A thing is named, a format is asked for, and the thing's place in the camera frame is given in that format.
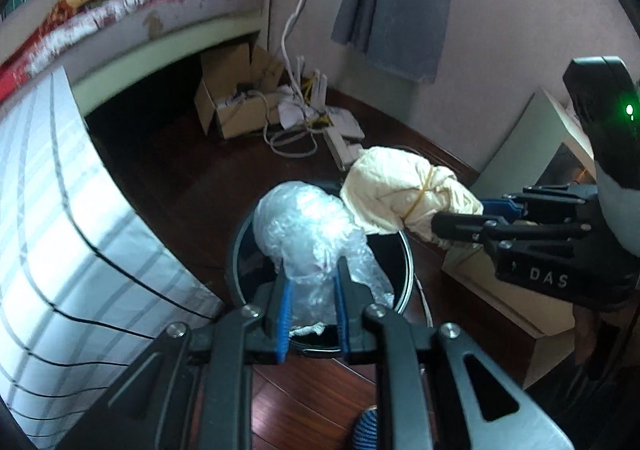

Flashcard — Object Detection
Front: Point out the thick white cable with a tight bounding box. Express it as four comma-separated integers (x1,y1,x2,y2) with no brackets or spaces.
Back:
279,0,307,98

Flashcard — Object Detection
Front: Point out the cardboard box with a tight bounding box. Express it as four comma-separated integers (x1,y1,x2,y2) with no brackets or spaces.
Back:
194,44,287,140

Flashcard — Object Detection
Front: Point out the white checked tablecloth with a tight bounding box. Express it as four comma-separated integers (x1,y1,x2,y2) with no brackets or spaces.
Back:
0,65,226,450

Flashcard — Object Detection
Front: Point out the black round waste bin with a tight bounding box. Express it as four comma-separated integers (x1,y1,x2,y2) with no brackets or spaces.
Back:
229,180,415,360

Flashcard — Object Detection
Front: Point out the white power strip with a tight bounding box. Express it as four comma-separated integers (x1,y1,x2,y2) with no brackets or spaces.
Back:
324,107,367,172

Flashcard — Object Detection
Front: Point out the grey curtain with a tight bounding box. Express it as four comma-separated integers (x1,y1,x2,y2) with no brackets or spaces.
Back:
331,0,460,83

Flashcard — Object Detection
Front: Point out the white cabinet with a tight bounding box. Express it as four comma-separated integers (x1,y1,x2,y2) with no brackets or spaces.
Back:
442,87,601,388

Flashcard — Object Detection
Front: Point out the cream cloth bundle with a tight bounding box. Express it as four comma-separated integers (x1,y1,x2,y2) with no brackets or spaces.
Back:
340,145,485,249

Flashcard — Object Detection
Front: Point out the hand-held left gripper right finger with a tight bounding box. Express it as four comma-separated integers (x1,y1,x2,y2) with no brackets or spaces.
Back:
332,256,576,450

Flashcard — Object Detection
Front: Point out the coiled white cable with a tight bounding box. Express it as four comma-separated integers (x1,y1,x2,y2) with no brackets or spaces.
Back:
262,95,321,161

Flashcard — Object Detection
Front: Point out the blue striped object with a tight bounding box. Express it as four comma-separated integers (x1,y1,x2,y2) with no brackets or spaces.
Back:
354,407,384,450

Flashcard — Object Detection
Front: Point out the white bed base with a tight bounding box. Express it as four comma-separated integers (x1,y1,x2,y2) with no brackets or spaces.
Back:
70,10,266,106

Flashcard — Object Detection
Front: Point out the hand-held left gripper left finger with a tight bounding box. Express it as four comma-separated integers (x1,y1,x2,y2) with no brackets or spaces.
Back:
52,275,296,450

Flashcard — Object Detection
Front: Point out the white router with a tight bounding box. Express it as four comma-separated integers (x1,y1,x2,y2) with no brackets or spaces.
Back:
277,57,329,128

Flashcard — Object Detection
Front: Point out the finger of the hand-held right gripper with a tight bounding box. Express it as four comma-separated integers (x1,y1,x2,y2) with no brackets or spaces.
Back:
432,211,593,251
481,184,598,219

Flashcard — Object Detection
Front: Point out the clear plastic bag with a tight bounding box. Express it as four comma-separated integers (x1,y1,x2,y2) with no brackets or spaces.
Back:
251,182,396,328

